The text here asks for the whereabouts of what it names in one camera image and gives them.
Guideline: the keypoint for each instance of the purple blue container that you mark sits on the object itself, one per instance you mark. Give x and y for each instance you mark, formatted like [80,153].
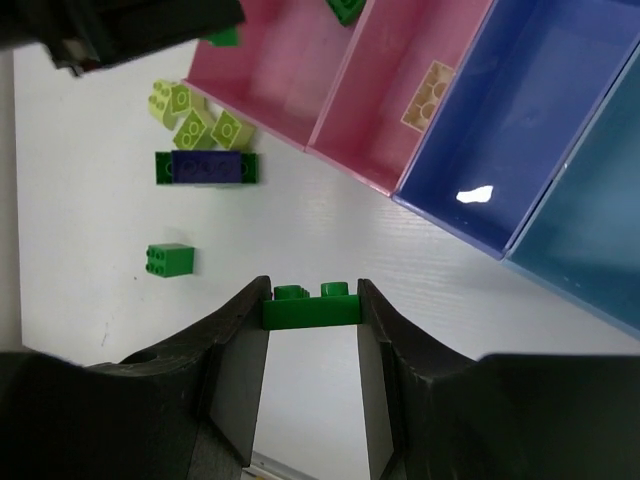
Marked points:
[529,84]

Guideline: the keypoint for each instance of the green stepped lego assembly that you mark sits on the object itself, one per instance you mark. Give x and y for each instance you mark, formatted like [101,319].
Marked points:
[293,307]

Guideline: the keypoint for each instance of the large pink container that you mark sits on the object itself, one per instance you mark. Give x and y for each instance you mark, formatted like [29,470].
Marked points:
[281,75]

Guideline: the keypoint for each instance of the light blue container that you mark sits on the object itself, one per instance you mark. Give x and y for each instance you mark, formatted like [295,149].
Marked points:
[582,241]

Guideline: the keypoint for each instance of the green lego under blue brick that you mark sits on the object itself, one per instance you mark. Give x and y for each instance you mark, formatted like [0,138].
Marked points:
[163,168]

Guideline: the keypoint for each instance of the small pink container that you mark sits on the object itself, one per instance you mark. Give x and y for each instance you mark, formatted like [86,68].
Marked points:
[361,131]

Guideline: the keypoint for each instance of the aluminium front rail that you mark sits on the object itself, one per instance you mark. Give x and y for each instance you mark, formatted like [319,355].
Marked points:
[265,468]

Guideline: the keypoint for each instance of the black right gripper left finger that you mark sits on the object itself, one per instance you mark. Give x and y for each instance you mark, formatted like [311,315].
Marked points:
[209,379]

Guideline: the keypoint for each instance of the green sloped lego piece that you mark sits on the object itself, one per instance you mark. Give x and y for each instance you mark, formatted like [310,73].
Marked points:
[229,37]

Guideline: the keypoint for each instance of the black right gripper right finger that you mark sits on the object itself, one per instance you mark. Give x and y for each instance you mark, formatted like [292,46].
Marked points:
[400,365]

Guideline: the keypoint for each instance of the dark blue lego brick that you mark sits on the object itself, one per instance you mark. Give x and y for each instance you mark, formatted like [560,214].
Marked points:
[205,167]

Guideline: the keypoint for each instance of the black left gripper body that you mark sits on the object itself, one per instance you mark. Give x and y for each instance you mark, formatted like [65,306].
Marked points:
[69,31]

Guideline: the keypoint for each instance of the green 2x2 lego cube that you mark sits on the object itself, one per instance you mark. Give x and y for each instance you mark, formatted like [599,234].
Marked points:
[170,260]

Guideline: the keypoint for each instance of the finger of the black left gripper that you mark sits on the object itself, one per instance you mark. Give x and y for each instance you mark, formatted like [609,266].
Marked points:
[132,29]

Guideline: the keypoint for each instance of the green 2x4 lego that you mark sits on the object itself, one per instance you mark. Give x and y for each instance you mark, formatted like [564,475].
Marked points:
[346,11]

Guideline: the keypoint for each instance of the beige lego brick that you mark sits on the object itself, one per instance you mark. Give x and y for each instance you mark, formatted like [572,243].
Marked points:
[428,96]

